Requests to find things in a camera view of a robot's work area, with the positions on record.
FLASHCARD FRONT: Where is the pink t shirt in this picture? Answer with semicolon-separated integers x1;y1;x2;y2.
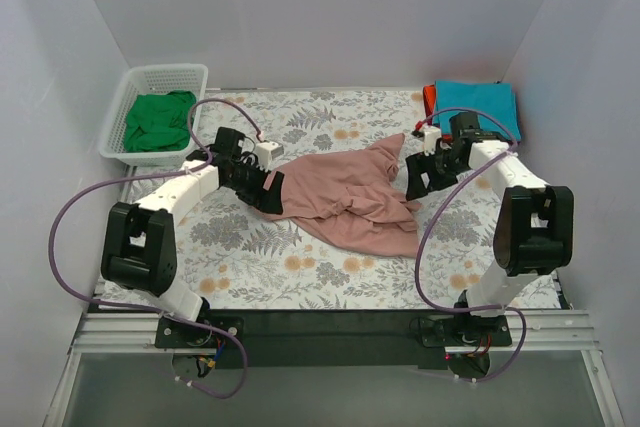
265;134;421;258

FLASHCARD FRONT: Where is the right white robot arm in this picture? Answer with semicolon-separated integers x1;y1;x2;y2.
406;107;574;345

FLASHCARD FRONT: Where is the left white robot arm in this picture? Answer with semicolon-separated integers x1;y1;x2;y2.
101;127;284;347

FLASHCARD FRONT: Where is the orange folded t shirt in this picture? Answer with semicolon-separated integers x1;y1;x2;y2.
423;84;436;116

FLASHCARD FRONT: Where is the blue folded t shirt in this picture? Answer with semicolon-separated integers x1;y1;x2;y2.
433;80;521;142

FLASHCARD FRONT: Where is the green t shirt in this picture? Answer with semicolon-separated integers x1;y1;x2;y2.
123;90;196;153

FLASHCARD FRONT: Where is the white plastic basket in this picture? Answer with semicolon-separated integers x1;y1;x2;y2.
98;63;209;167

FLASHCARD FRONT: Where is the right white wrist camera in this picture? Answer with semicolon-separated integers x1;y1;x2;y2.
420;125;442;156

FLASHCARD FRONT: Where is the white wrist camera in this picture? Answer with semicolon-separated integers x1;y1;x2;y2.
420;125;442;156
253;141;284;170

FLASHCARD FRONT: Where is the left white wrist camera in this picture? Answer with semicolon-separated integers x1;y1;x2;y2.
253;141;284;170

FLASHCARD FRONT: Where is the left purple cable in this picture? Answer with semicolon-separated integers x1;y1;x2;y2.
48;98;266;401

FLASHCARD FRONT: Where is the purple cable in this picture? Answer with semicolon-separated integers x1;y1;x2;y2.
48;98;266;401
412;107;527;384

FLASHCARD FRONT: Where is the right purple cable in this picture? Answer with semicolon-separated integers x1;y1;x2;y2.
412;107;527;384

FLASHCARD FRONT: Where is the aluminium rail frame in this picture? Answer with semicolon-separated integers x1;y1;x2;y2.
45;310;623;426

